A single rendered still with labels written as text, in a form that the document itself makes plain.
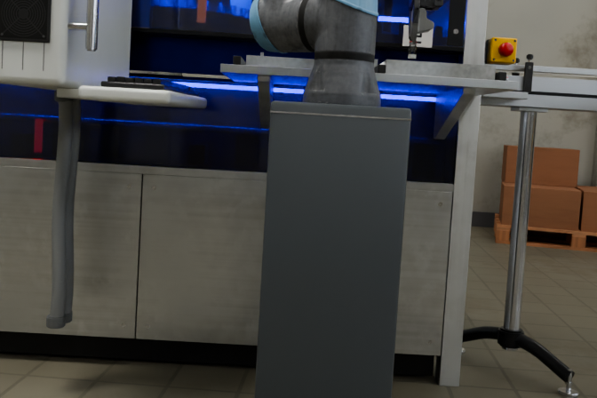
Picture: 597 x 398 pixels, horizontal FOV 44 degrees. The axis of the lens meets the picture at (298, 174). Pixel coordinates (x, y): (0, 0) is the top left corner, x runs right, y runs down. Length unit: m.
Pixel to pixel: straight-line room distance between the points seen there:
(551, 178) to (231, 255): 3.83
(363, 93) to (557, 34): 5.01
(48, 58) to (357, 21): 0.67
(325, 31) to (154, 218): 0.99
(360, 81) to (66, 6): 0.67
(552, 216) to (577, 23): 1.75
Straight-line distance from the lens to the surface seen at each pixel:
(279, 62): 1.89
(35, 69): 1.69
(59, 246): 2.02
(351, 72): 1.38
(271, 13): 1.49
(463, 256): 2.23
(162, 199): 2.19
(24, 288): 2.33
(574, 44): 6.36
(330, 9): 1.41
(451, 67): 1.81
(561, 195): 5.37
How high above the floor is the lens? 0.75
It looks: 4 degrees down
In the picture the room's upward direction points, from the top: 3 degrees clockwise
